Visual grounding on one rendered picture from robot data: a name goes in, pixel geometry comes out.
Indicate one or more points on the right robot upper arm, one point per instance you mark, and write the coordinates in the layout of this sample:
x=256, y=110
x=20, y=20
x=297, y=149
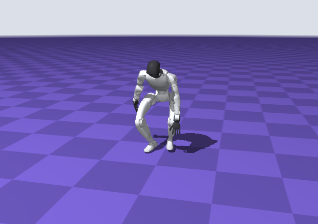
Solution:
x=140, y=80

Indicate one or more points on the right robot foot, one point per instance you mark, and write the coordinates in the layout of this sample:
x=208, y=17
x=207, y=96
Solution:
x=150, y=147

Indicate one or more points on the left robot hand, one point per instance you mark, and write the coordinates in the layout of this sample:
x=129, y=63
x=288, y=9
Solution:
x=175, y=126

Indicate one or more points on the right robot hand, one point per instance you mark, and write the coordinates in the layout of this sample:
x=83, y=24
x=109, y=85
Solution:
x=135, y=105

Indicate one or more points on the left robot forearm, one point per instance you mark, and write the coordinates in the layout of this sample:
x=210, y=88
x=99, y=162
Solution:
x=177, y=104

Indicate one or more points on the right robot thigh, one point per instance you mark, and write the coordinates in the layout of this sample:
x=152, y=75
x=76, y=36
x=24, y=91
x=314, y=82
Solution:
x=148, y=100

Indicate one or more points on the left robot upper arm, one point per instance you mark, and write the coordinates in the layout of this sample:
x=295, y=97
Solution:
x=172, y=79

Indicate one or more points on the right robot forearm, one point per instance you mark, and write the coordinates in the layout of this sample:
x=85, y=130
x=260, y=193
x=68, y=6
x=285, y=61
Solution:
x=136, y=95

